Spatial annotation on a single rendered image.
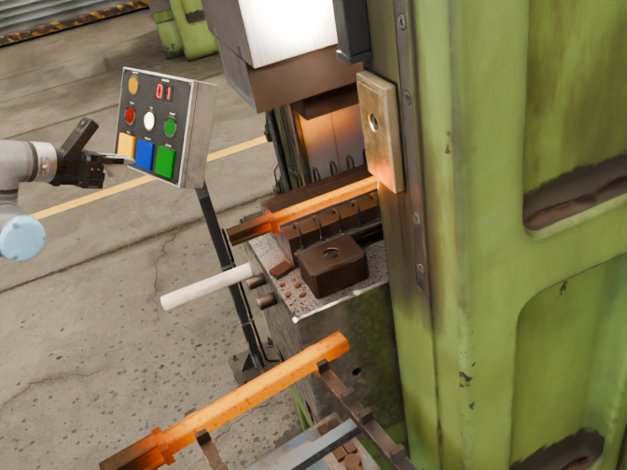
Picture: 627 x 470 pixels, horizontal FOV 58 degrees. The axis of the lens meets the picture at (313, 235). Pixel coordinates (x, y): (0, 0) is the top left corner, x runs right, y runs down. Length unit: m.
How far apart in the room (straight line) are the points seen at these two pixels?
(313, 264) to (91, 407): 1.53
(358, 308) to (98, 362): 1.67
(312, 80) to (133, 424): 1.61
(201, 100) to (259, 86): 0.53
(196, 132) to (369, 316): 0.69
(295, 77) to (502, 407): 0.70
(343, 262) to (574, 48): 0.53
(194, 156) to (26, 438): 1.39
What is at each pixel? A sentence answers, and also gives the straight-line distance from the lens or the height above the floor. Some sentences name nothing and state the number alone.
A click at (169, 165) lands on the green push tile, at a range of 1.56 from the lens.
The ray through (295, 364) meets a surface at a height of 0.98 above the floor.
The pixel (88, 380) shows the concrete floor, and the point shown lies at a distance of 2.57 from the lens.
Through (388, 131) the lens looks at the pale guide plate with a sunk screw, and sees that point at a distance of 0.83.
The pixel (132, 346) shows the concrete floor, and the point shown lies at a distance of 2.61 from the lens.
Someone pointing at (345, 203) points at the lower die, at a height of 0.99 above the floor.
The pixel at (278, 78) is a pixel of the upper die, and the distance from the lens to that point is 1.02.
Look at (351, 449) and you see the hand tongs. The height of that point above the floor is 0.72.
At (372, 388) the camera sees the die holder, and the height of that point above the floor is 0.63.
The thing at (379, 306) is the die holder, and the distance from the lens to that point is 1.17.
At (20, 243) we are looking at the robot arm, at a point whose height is 1.10.
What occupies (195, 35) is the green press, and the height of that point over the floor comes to 0.23.
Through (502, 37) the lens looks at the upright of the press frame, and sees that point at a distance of 0.71.
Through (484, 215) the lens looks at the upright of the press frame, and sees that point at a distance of 0.80.
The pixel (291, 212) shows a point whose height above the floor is 1.01.
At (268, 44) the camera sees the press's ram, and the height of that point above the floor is 1.40.
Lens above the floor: 1.66
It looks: 35 degrees down
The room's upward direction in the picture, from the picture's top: 12 degrees counter-clockwise
